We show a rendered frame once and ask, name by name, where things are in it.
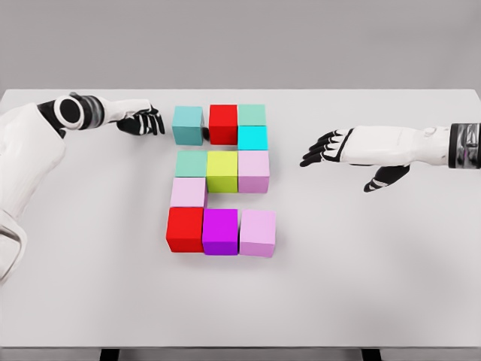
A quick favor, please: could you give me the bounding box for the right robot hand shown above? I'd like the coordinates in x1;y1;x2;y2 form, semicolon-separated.
299;126;419;194

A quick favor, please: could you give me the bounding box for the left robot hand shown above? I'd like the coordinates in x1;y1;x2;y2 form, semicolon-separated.
115;98;166;137

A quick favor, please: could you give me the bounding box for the teal cube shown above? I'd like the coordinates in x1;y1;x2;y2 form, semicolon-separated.
172;105;205;147

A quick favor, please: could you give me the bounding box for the mint green cube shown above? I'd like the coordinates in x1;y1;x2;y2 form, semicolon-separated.
174;150;209;179
237;104;268;128

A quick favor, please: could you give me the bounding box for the red cube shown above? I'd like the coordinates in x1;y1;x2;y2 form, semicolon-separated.
208;104;240;146
165;207;205;254

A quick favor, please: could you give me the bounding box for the light pink cube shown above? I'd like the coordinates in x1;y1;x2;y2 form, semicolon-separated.
237;150;271;195
238;209;277;259
169;177;209;210

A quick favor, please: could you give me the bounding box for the yellow-green cube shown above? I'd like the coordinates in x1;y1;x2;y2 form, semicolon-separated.
205;150;240;195

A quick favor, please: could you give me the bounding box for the cyan cube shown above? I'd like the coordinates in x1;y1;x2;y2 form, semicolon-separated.
237;125;270;153

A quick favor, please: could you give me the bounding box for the magenta cube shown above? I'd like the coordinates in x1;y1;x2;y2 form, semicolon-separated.
201;208;241;257

